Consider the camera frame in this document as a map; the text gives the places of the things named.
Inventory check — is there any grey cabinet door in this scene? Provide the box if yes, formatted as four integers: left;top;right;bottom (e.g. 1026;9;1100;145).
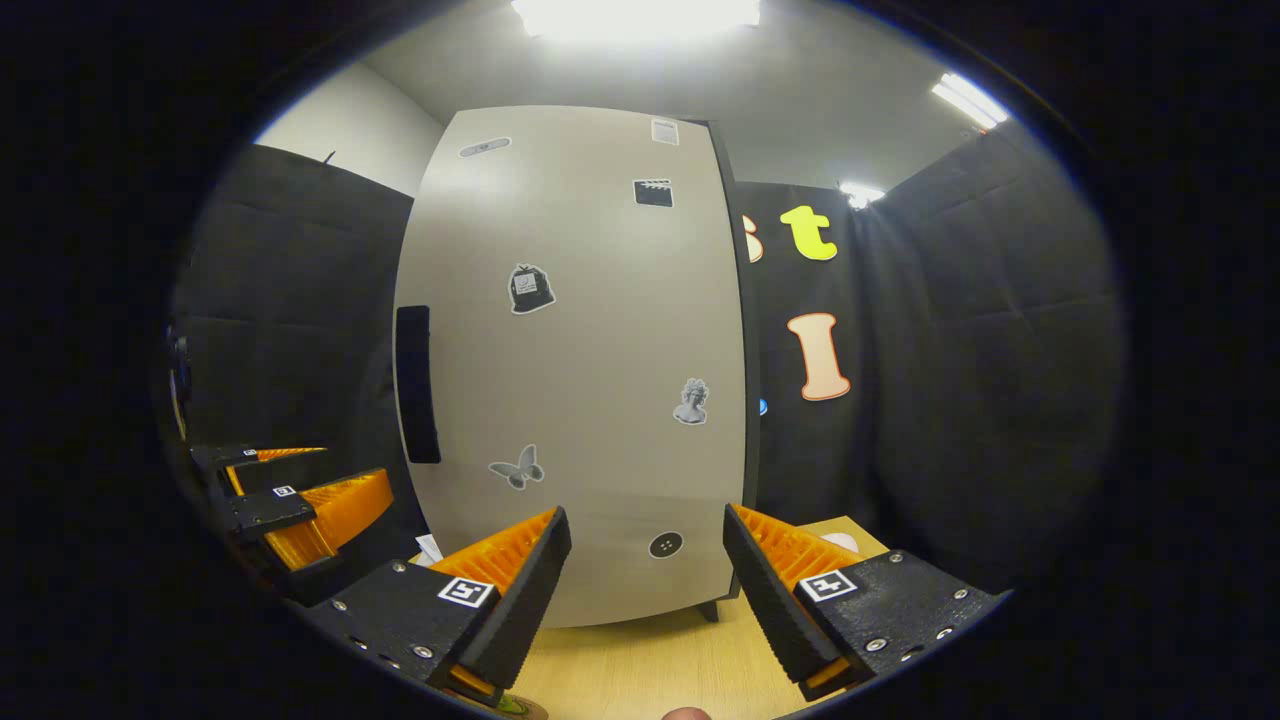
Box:
393;105;747;629

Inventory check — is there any black cabinet door handle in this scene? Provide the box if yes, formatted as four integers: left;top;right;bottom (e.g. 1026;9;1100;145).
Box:
395;305;443;465

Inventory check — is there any dark grey cabinet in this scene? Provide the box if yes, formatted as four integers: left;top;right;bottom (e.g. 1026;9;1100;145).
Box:
393;105;766;626

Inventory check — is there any long ceiling light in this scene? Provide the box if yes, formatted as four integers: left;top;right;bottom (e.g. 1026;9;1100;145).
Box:
930;72;1011;129

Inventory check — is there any large ceiling light panel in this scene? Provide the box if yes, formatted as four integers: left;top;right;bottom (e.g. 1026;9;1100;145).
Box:
510;0;761;41

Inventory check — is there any black backdrop cloth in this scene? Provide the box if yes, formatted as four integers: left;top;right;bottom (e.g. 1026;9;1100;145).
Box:
165;125;1131;601

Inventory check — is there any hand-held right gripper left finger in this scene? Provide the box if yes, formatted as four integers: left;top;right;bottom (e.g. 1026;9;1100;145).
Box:
300;505;573;706

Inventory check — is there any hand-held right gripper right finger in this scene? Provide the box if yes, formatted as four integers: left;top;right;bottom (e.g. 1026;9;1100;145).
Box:
722;503;1011;701

